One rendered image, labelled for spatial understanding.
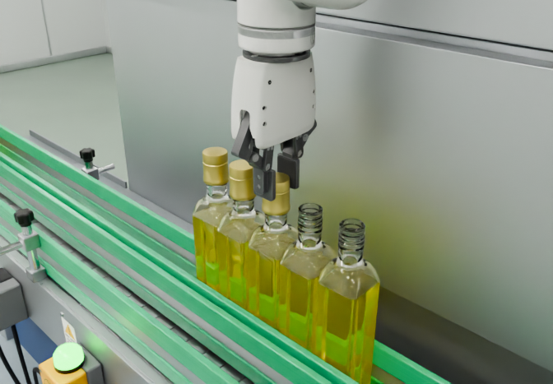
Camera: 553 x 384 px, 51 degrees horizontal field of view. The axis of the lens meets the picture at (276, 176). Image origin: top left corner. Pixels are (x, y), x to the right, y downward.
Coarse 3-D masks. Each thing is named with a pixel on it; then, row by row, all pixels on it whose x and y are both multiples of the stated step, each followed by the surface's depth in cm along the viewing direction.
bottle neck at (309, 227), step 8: (304, 208) 68; (312, 208) 68; (320, 208) 67; (304, 216) 66; (312, 216) 66; (320, 216) 67; (304, 224) 67; (312, 224) 67; (320, 224) 67; (304, 232) 67; (312, 232) 67; (320, 232) 68; (304, 240) 68; (312, 240) 68; (320, 240) 68; (304, 248) 68; (312, 248) 68
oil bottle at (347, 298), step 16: (320, 272) 67; (336, 272) 65; (352, 272) 64; (368, 272) 65; (320, 288) 67; (336, 288) 65; (352, 288) 64; (368, 288) 65; (320, 304) 68; (336, 304) 66; (352, 304) 64; (368, 304) 66; (320, 320) 69; (336, 320) 67; (352, 320) 65; (368, 320) 68; (320, 336) 70; (336, 336) 68; (352, 336) 66; (368, 336) 69; (320, 352) 71; (336, 352) 68; (352, 352) 67; (368, 352) 70; (352, 368) 69; (368, 368) 72
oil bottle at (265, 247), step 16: (288, 224) 74; (256, 240) 73; (272, 240) 71; (288, 240) 72; (256, 256) 73; (272, 256) 71; (256, 272) 74; (272, 272) 72; (256, 288) 76; (272, 288) 73; (256, 304) 77; (272, 304) 74; (272, 320) 75
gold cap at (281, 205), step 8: (280, 176) 70; (288, 176) 70; (280, 184) 69; (288, 184) 70; (280, 192) 69; (288, 192) 70; (264, 200) 70; (280, 200) 70; (288, 200) 71; (264, 208) 71; (272, 208) 70; (280, 208) 70; (288, 208) 71
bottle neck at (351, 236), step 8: (344, 224) 64; (352, 224) 65; (360, 224) 64; (344, 232) 63; (352, 232) 63; (360, 232) 63; (344, 240) 63; (352, 240) 63; (360, 240) 63; (344, 248) 64; (352, 248) 64; (360, 248) 64; (344, 256) 64; (352, 256) 64; (360, 256) 65; (344, 264) 65; (352, 264) 65; (360, 264) 65
